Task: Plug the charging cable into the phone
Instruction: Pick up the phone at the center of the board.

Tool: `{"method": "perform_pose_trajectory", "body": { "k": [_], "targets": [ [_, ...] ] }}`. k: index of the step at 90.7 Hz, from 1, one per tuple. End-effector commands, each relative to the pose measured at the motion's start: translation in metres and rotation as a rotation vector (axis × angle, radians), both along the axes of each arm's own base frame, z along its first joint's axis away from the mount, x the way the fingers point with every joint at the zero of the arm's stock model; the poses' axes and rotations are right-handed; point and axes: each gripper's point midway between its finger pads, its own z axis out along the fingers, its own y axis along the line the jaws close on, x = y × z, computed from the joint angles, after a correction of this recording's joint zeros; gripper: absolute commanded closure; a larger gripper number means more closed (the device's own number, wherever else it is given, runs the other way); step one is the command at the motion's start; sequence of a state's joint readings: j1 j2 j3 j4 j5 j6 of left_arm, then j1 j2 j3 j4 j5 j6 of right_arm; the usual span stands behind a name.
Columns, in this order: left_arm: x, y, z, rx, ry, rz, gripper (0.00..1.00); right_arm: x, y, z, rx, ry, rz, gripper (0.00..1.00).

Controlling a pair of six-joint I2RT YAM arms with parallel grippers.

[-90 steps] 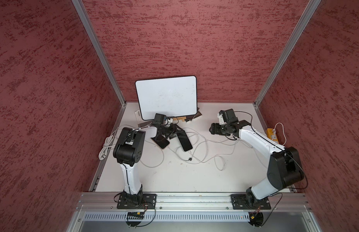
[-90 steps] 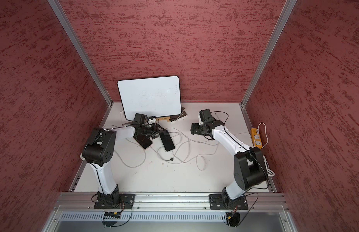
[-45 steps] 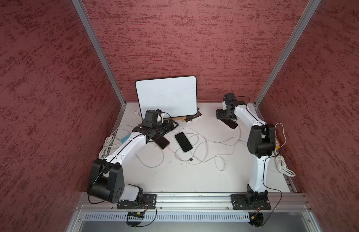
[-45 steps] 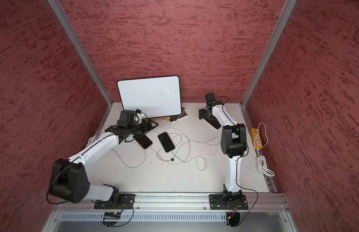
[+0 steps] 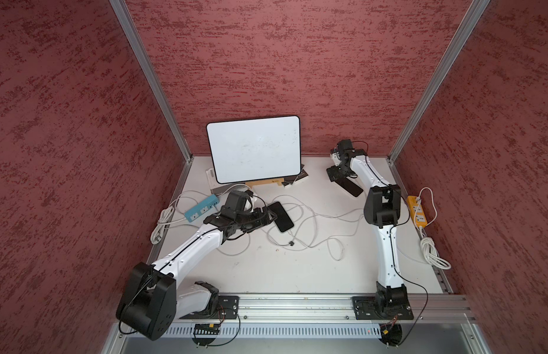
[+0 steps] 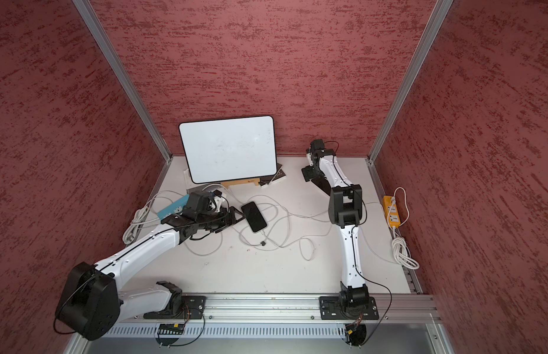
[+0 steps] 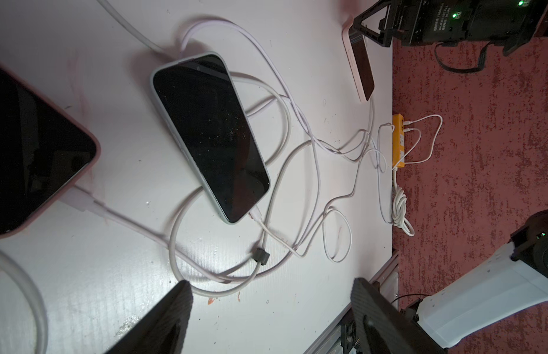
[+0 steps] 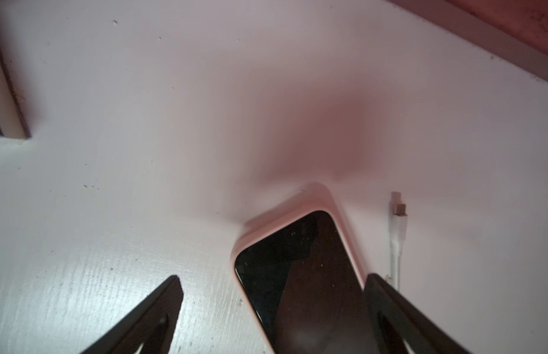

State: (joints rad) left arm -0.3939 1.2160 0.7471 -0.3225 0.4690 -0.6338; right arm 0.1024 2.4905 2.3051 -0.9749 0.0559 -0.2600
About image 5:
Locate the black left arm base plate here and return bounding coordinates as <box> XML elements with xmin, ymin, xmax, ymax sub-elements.
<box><xmin>180</xmin><ymin>295</ymin><xmax>240</xmax><ymax>321</ymax></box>

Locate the blue power strip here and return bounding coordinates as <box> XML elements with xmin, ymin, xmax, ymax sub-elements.
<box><xmin>184</xmin><ymin>194</ymin><xmax>219</xmax><ymax>223</ymax></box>

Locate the aluminium corner post left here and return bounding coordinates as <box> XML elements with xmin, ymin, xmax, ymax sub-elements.
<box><xmin>110</xmin><ymin>0</ymin><xmax>193</xmax><ymax>164</ymax></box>

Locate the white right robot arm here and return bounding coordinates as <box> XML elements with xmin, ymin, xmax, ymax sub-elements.
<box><xmin>327</xmin><ymin>140</ymin><xmax>409</xmax><ymax>317</ymax></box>

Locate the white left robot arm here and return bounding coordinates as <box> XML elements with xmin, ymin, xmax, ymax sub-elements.
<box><xmin>115</xmin><ymin>191</ymin><xmax>278</xmax><ymax>341</ymax></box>

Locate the white usb-c charging cable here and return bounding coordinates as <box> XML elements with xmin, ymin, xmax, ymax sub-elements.
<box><xmin>211</xmin><ymin>183</ymin><xmax>275</xmax><ymax>258</ymax></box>

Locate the white blue-strip power cord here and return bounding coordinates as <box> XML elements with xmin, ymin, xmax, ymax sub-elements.
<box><xmin>149</xmin><ymin>189</ymin><xmax>213</xmax><ymax>245</ymax></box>

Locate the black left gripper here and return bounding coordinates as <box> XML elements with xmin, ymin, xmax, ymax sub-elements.
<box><xmin>235</xmin><ymin>206</ymin><xmax>277</xmax><ymax>232</ymax></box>

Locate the wooden whiteboard stand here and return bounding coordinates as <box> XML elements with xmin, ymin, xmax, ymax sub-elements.
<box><xmin>245</xmin><ymin>178</ymin><xmax>284</xmax><ymax>188</ymax></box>

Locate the aluminium corner post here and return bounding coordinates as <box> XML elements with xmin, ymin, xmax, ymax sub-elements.
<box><xmin>110</xmin><ymin>0</ymin><xmax>193</xmax><ymax>164</ymax></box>
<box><xmin>388</xmin><ymin>0</ymin><xmax>490</xmax><ymax>165</ymax></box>

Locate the aluminium corner post right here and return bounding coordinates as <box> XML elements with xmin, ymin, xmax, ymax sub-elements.
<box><xmin>388</xmin><ymin>0</ymin><xmax>490</xmax><ymax>165</ymax></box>

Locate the white yellow-strip power cord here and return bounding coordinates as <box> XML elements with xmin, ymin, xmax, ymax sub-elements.
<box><xmin>415</xmin><ymin>186</ymin><xmax>452</xmax><ymax>271</ymax></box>

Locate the yellow power strip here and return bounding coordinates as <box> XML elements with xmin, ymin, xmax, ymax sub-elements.
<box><xmin>407</xmin><ymin>196</ymin><xmax>428</xmax><ymax>229</ymax></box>

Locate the phone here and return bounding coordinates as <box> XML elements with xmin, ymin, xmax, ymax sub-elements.
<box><xmin>335</xmin><ymin>177</ymin><xmax>363</xmax><ymax>198</ymax></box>
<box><xmin>268</xmin><ymin>201</ymin><xmax>295</xmax><ymax>233</ymax></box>

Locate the aluminium front rail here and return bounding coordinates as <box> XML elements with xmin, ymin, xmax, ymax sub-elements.
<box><xmin>102</xmin><ymin>294</ymin><xmax>491</xmax><ymax>353</ymax></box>

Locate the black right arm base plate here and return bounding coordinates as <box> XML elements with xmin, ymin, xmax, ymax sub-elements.
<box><xmin>352</xmin><ymin>296</ymin><xmax>414</xmax><ymax>321</ymax></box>

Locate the white whiteboard black frame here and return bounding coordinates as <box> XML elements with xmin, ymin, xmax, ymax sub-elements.
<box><xmin>206</xmin><ymin>116</ymin><xmax>301</xmax><ymax>184</ymax></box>

